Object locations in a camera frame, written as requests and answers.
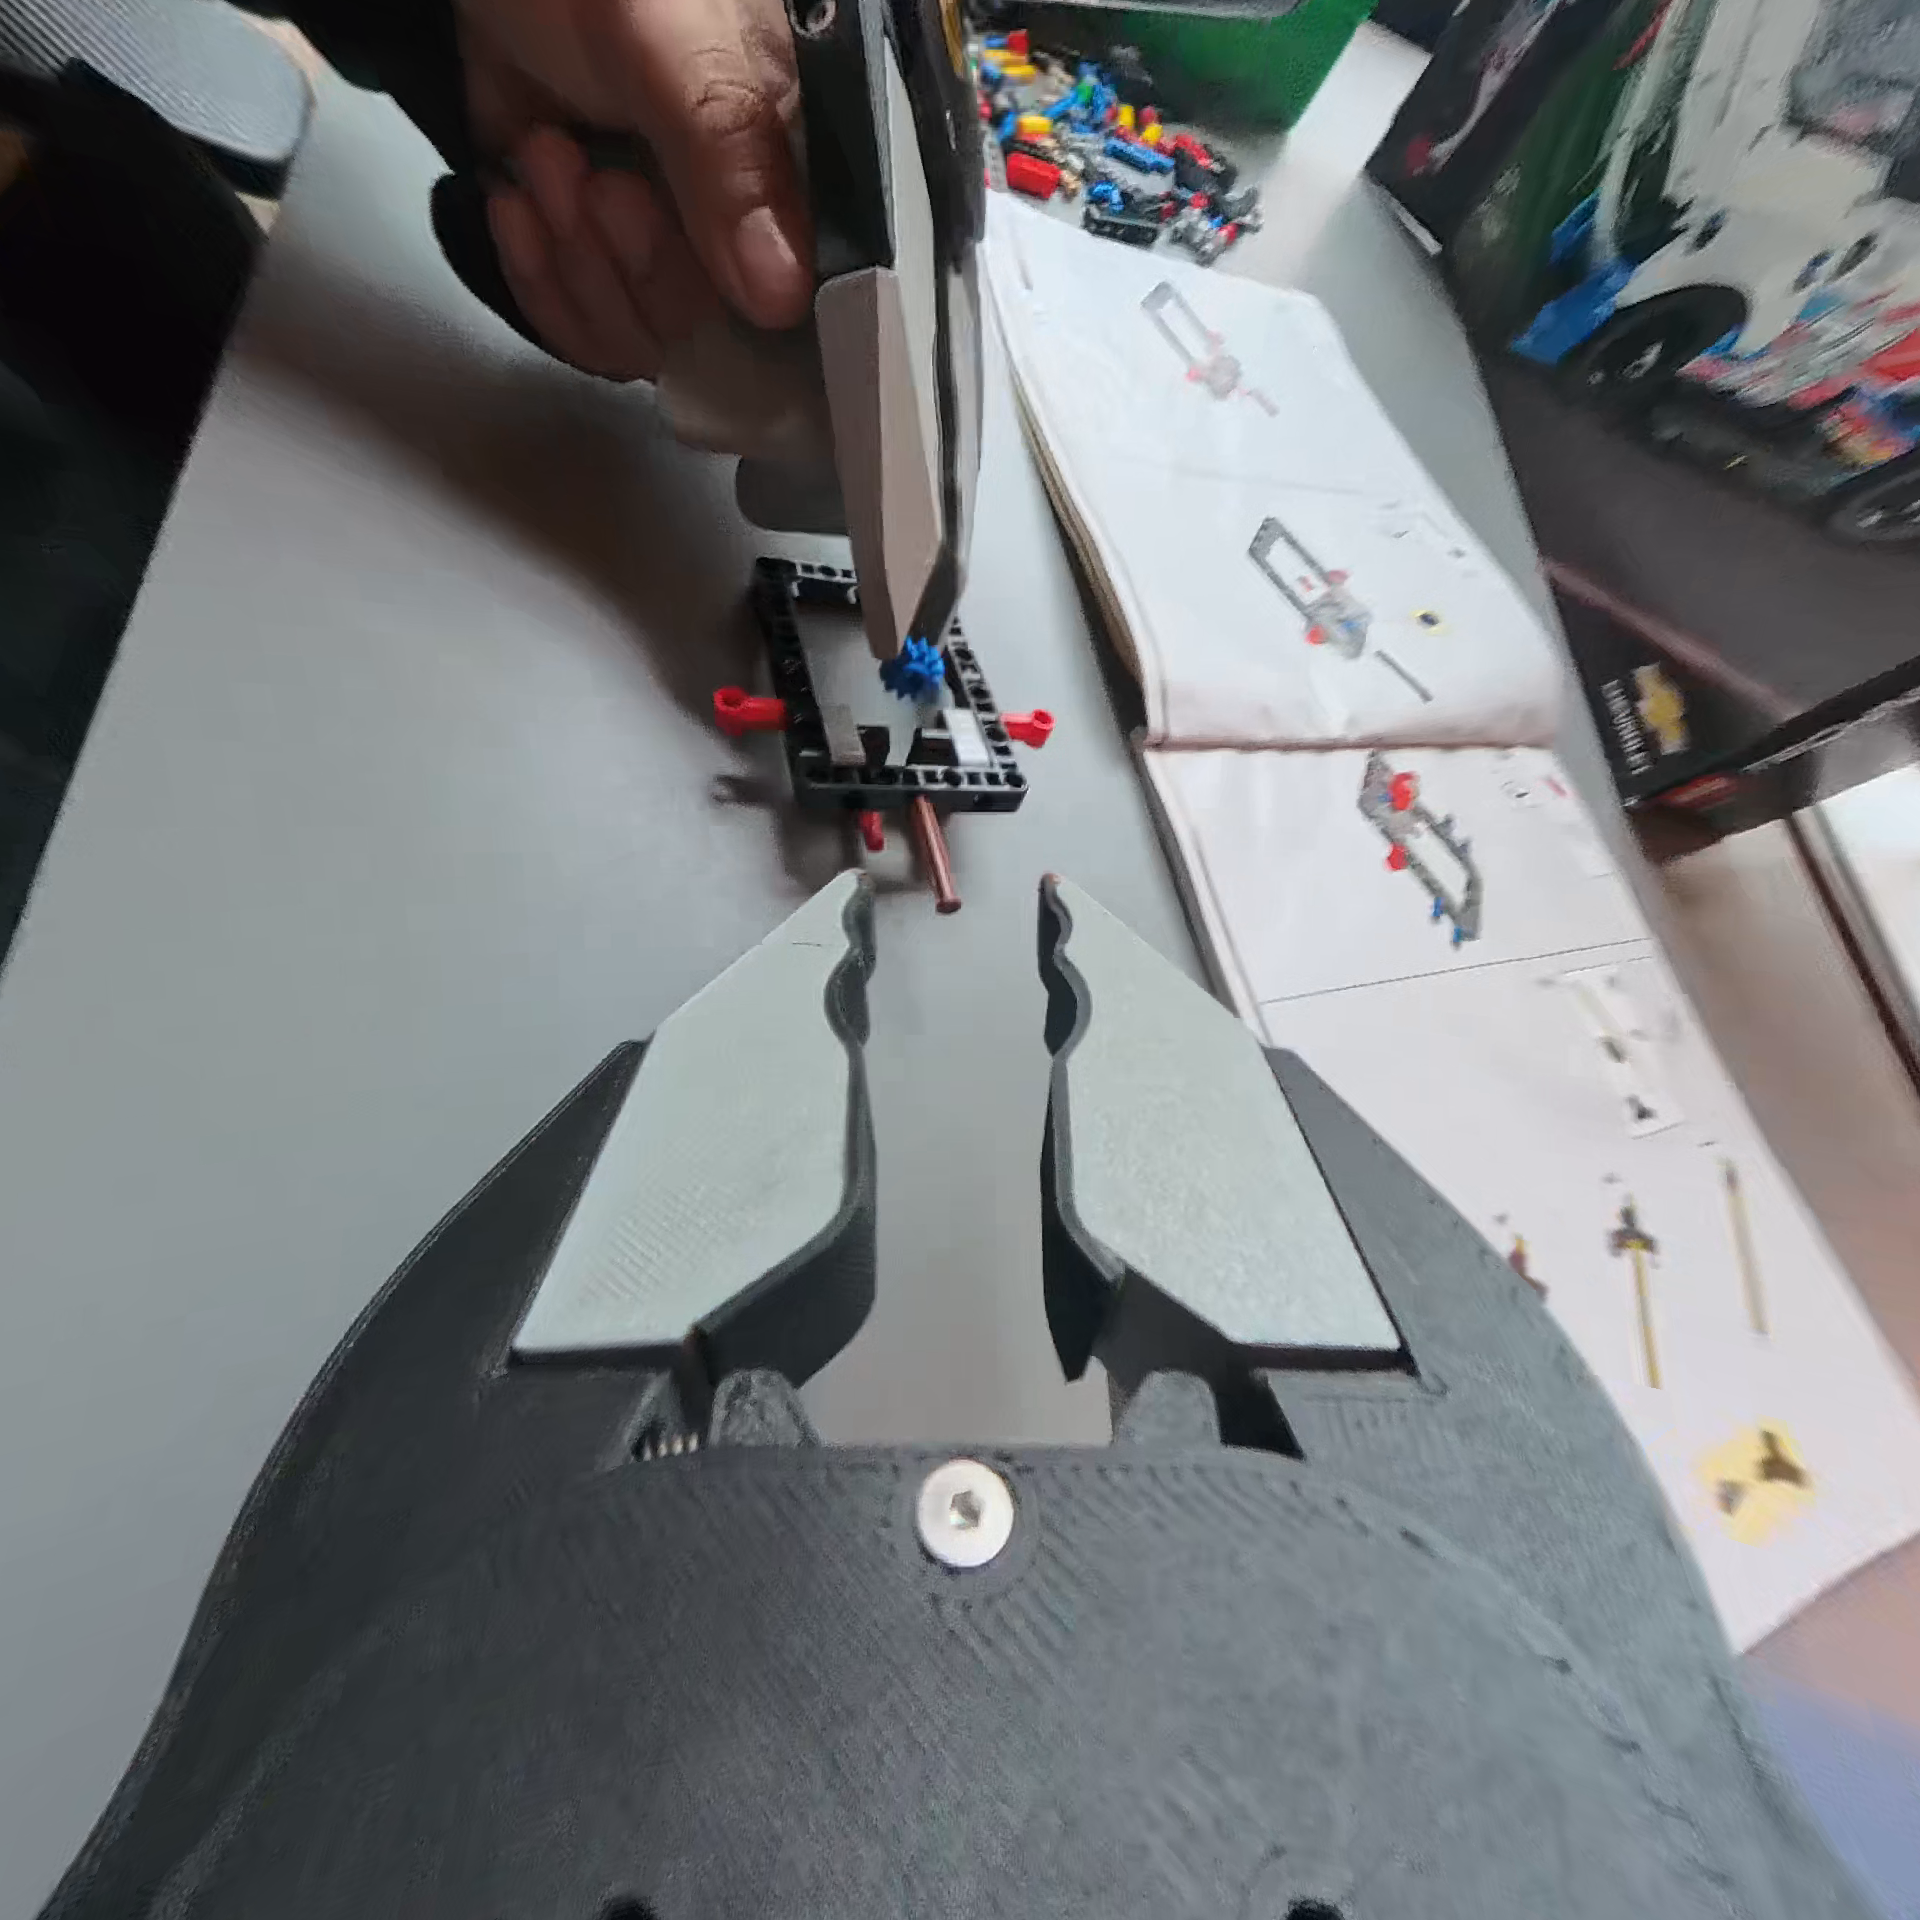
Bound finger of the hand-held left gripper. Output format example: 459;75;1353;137
933;85;985;622
659;58;952;667

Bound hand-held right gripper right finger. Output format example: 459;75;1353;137
1039;871;1410;1388

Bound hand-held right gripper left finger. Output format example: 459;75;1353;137
511;865;880;1388

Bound black lego frame assembly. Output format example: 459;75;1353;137
716;554;1055;855

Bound pile of loose lego pieces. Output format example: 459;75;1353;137
969;30;1264;264

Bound lego instruction booklet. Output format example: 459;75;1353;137
981;186;1850;1651

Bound lego set box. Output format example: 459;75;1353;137
1363;0;1920;843

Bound person's left hand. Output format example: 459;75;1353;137
451;0;820;380

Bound green plastic bin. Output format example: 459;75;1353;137
1021;0;1382;125

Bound grey mesh chair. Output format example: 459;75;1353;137
0;0;314;198

